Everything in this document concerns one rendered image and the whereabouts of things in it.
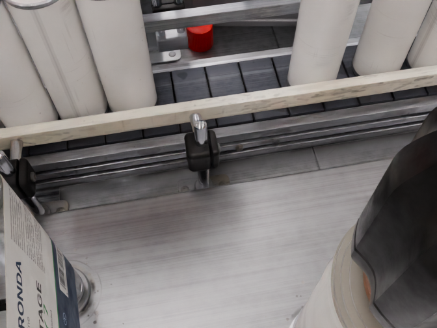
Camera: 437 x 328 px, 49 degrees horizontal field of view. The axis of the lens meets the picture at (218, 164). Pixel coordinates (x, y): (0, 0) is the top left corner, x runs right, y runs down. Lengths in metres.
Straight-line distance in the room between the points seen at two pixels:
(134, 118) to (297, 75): 0.17
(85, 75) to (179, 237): 0.17
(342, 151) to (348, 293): 0.34
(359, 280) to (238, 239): 0.22
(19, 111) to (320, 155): 0.31
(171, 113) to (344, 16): 0.18
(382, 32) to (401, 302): 0.36
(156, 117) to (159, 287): 0.16
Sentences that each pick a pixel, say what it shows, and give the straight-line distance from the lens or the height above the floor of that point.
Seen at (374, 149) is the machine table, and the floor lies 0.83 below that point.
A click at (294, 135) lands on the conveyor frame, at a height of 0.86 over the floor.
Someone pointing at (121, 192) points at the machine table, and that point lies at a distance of 0.53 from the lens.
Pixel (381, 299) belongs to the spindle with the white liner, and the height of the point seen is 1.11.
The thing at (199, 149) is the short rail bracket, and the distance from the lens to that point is 0.44.
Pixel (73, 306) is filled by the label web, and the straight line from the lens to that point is 0.38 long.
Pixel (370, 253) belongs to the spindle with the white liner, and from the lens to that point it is 0.20.
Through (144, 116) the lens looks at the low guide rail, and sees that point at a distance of 0.47.
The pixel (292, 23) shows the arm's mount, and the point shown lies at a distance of 0.67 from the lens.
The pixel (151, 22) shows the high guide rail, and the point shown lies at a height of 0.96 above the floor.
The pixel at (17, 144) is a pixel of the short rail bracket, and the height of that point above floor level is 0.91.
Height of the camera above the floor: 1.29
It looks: 59 degrees down
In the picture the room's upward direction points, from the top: 1 degrees counter-clockwise
